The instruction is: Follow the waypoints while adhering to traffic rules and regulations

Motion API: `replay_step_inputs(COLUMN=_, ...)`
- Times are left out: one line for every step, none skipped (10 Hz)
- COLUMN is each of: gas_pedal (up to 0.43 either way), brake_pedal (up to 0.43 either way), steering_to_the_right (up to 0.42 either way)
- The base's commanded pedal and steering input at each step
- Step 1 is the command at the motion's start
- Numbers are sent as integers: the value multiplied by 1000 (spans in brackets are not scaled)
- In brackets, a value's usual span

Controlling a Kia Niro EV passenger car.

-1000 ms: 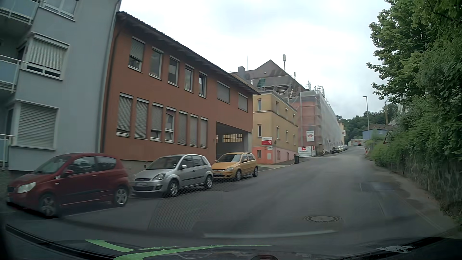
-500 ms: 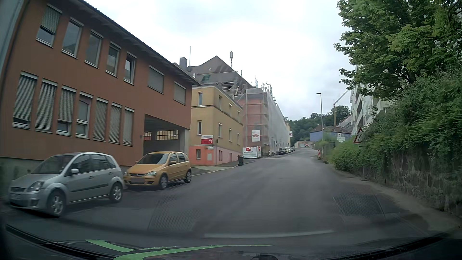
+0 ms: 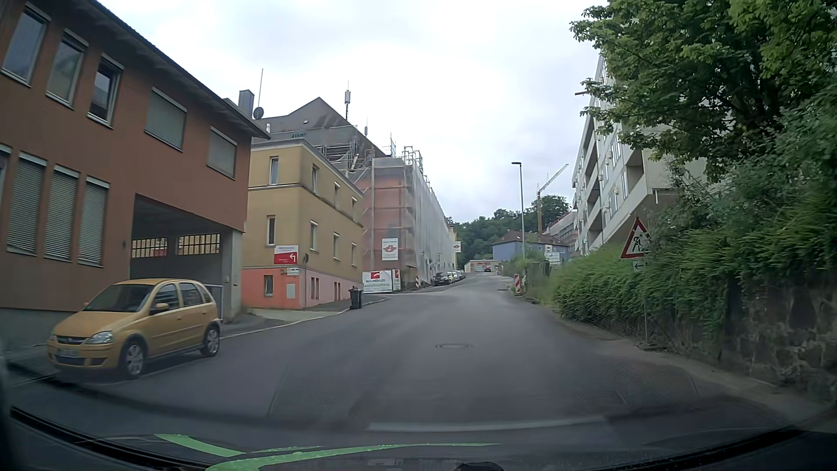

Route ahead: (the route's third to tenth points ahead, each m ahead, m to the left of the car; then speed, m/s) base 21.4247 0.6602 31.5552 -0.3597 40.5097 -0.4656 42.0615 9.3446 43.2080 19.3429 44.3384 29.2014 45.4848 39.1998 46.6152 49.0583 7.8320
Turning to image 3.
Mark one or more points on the scaffolded building under construction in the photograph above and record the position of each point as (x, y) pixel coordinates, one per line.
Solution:
(405, 216)

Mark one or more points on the row of parked cars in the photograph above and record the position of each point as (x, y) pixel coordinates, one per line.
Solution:
(446, 277)

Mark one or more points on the white banner on fence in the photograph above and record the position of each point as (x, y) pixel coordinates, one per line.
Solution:
(377, 280)

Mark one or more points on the low building with red door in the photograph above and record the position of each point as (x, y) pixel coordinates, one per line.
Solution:
(482, 265)

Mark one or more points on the wood of trees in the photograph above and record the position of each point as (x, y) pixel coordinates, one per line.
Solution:
(503, 226)

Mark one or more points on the dark wheelie bin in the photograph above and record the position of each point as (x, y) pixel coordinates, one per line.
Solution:
(355, 298)

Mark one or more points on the grey asphalt road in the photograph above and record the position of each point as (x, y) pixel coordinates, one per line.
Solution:
(451, 320)

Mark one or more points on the blue house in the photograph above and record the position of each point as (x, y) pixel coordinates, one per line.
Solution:
(520, 247)

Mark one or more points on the red white barrier beacon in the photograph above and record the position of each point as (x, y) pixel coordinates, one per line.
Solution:
(517, 283)

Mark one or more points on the yellow and pink building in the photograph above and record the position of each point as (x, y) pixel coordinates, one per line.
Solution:
(301, 216)

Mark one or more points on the construction crane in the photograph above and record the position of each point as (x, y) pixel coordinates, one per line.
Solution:
(546, 196)

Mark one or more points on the grey pavement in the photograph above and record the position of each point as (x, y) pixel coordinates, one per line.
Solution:
(288, 317)

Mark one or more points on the white multi-storey building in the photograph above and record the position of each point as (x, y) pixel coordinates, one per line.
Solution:
(611, 176)

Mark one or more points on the car's own bonnet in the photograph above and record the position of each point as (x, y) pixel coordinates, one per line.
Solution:
(418, 451)

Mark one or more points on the triangular roadworks warning sign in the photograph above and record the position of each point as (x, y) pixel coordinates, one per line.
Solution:
(636, 242)

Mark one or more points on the green bushes on bank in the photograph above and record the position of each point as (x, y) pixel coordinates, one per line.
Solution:
(686, 261)

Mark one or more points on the yellow small car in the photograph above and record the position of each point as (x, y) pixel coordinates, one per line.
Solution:
(140, 320)

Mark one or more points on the brown building with shutters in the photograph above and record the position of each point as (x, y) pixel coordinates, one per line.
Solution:
(111, 163)

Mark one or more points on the large green tree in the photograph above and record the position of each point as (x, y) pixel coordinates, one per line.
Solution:
(699, 72)

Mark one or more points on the street lamp post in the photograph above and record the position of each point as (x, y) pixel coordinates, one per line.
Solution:
(521, 216)

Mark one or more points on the stone retaining wall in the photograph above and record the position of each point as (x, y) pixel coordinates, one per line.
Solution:
(778, 333)

